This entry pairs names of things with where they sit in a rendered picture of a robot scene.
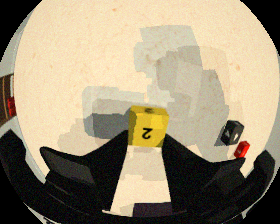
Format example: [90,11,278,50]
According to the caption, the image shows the small red block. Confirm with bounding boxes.
[233,141,250,157]

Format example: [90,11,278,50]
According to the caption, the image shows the yellow block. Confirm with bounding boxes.
[127,105,169,148]

